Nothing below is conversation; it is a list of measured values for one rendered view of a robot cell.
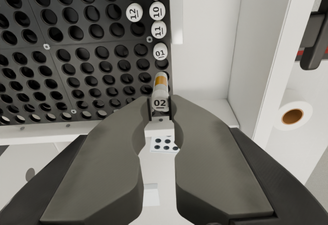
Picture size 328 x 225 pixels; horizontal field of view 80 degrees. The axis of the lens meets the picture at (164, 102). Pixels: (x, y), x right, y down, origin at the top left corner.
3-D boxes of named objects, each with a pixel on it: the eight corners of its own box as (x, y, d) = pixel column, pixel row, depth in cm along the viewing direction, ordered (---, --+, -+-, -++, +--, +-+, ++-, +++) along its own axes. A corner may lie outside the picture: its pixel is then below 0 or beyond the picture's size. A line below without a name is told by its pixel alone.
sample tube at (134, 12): (144, -4, 18) (140, 4, 15) (146, 10, 19) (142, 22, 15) (132, -3, 19) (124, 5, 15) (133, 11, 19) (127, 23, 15)
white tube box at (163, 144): (214, 114, 40) (218, 127, 37) (204, 143, 45) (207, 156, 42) (153, 109, 39) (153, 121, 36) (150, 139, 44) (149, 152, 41)
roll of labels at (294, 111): (308, 97, 38) (321, 109, 35) (281, 121, 42) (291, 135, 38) (281, 83, 36) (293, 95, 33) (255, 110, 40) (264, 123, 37)
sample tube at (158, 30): (165, 11, 19) (166, 22, 15) (165, 24, 20) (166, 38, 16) (152, 11, 19) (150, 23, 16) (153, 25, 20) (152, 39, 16)
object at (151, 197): (157, 183, 54) (157, 189, 53) (160, 200, 59) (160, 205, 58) (111, 185, 54) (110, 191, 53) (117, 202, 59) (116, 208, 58)
